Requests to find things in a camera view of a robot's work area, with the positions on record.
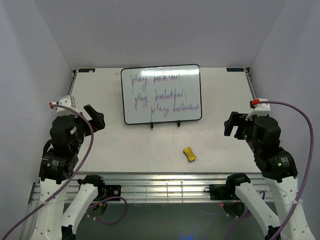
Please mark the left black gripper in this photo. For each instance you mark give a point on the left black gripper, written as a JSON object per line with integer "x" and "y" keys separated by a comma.
{"x": 97, "y": 117}

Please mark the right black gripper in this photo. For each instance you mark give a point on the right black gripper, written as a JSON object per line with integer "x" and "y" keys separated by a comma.
{"x": 236, "y": 119}

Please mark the yellow black whiteboard eraser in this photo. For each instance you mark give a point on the yellow black whiteboard eraser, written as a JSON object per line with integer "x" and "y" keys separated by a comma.
{"x": 191, "y": 157}

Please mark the black framed whiteboard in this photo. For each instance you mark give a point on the black framed whiteboard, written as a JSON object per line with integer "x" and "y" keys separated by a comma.
{"x": 161, "y": 94}

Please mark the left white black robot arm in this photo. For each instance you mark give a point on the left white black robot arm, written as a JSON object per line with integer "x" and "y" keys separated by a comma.
{"x": 58, "y": 166}

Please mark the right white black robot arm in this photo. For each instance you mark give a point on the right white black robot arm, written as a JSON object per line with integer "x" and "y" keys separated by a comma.
{"x": 277, "y": 166}

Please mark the right blue table label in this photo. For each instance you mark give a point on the right blue table label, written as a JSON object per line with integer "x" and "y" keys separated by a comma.
{"x": 235, "y": 69}

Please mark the blue table label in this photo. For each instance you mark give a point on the blue table label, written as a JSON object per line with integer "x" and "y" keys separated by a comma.
{"x": 235, "y": 69}
{"x": 86, "y": 70}

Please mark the left blue table label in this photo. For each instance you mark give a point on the left blue table label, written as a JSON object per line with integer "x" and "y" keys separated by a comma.
{"x": 86, "y": 70}

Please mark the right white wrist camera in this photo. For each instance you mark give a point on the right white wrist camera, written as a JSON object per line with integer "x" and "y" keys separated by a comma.
{"x": 259, "y": 108}

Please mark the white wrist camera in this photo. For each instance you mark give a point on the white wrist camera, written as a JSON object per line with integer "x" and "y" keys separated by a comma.
{"x": 66, "y": 101}
{"x": 259, "y": 108}

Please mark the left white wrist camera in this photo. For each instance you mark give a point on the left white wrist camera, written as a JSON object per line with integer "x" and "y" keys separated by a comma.
{"x": 66, "y": 101}

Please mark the black wire whiteboard stand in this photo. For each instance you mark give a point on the black wire whiteboard stand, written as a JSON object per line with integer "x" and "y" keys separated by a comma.
{"x": 153, "y": 124}

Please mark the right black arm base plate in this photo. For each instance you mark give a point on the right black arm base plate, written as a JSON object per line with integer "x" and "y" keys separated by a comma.
{"x": 216, "y": 192}

